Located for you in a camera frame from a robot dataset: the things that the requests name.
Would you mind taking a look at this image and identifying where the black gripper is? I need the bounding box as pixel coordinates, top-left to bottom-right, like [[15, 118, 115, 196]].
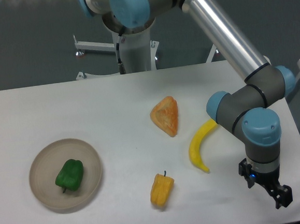
[[238, 157, 293, 210]]

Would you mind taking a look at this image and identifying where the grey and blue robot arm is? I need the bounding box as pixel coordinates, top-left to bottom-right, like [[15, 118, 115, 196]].
[[77, 0, 295, 208]]

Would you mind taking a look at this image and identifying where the yellow bell pepper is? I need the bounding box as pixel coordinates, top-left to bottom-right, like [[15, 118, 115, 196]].
[[150, 171, 175, 208]]

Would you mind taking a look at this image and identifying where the green bell pepper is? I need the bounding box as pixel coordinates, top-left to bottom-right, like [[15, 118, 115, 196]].
[[55, 159, 84, 193]]

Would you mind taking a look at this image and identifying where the beige round plate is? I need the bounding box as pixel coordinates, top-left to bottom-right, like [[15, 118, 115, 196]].
[[29, 139, 103, 213]]

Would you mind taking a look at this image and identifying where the yellow banana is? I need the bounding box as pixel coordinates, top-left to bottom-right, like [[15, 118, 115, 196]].
[[188, 118, 218, 173]]

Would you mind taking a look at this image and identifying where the triangular orange bread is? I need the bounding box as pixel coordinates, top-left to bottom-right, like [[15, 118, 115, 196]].
[[150, 96, 179, 137]]

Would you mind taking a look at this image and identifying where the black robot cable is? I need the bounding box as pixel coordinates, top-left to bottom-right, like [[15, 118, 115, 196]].
[[114, 25, 130, 74]]

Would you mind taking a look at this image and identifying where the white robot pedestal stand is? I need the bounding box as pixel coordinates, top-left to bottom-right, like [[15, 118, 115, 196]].
[[70, 5, 222, 81]]

